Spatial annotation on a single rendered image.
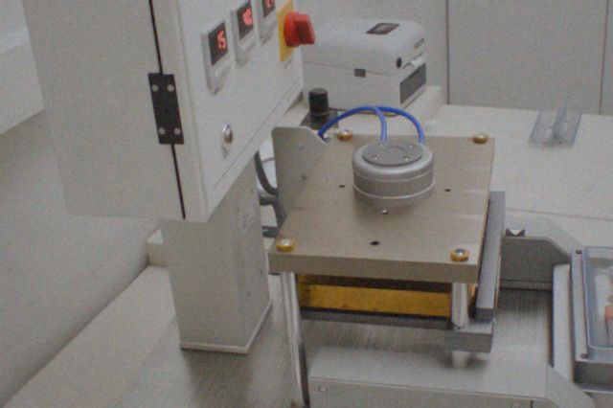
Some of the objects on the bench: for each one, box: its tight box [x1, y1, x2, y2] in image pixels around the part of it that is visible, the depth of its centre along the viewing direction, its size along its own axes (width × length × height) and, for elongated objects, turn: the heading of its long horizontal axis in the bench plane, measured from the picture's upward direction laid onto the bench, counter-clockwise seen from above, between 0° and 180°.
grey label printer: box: [301, 17, 427, 116], centre depth 194 cm, size 25×20×17 cm
